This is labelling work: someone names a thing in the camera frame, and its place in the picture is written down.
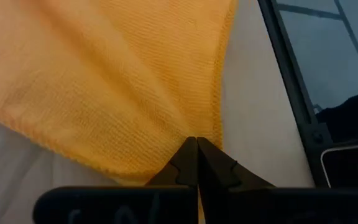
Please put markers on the black white-edged plate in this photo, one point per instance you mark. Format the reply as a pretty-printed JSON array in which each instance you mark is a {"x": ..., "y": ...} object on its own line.
[{"x": 346, "y": 168}]

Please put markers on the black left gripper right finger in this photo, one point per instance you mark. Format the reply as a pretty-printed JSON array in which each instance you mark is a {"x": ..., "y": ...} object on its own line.
[{"x": 244, "y": 202}]

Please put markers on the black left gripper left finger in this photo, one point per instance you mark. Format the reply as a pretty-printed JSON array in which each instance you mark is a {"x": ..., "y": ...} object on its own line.
[{"x": 166, "y": 202}]

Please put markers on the orange microfiber towel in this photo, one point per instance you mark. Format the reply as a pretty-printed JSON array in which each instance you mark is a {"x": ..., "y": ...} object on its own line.
[{"x": 104, "y": 77}]

